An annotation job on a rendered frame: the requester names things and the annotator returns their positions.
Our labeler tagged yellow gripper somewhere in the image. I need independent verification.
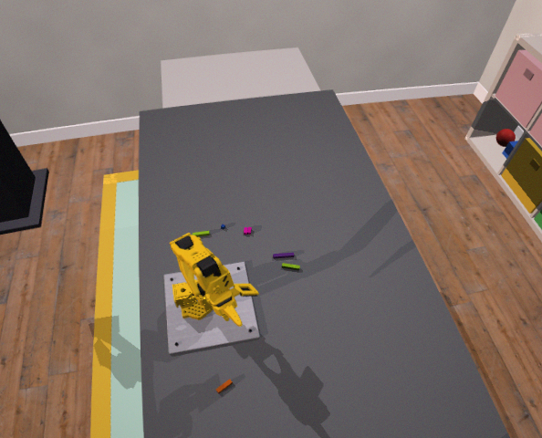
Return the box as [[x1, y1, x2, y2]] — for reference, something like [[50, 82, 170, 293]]
[[205, 284, 258, 327]]

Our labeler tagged purple rod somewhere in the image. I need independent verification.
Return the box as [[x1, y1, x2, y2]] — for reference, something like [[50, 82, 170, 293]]
[[273, 253, 294, 259]]

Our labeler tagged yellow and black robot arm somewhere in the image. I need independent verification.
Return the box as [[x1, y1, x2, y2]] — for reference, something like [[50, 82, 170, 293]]
[[170, 233, 234, 320]]

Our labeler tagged orange rod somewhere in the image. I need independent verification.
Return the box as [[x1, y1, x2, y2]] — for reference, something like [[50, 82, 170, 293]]
[[216, 379, 232, 394]]

